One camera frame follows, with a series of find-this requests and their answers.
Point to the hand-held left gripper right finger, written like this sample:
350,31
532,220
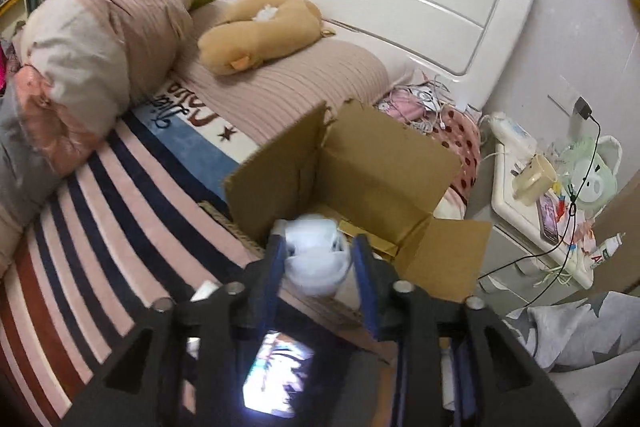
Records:
364,277

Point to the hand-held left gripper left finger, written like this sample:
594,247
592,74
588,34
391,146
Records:
272,277

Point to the brown cardboard box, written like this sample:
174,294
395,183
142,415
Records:
370,187

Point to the glossy picture card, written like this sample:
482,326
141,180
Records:
277,369

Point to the red polka dot cloth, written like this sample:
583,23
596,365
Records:
462,152

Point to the striped bed blanket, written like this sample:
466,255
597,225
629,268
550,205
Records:
115,217

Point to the pink cartoon pouch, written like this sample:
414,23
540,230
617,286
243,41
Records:
402,109

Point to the white bedside table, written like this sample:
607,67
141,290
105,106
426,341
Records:
535,217

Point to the beige ribbed pillow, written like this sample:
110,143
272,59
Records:
295,92

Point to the smartphone with pictured case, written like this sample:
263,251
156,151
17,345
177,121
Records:
549,217

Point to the cream plastic mug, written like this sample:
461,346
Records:
535,179

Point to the white handheld device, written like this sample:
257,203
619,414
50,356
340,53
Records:
512,134

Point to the grey star print cloth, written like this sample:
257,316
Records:
575,337

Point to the tan plush neck pillow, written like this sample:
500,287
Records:
262,32

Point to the white cream tube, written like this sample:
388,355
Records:
607,248

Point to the black power adapter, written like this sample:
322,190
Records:
582,108

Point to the pink grey rolled duvet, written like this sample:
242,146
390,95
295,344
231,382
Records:
85,57

